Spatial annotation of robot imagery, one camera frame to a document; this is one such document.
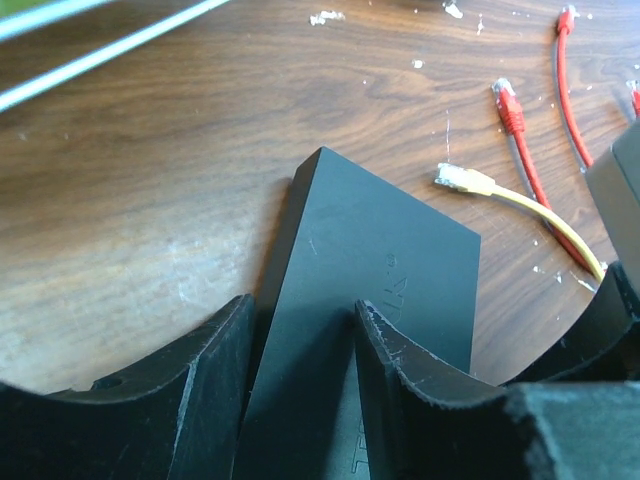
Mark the black network switch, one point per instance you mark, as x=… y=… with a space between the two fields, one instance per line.
x=345 y=235

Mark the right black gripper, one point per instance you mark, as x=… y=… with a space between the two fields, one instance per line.
x=603 y=344

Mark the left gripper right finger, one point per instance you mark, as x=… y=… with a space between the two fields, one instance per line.
x=574 y=414

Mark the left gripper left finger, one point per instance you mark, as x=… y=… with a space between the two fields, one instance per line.
x=174 y=414

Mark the white wire dish rack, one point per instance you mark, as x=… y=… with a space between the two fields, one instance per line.
x=47 y=43

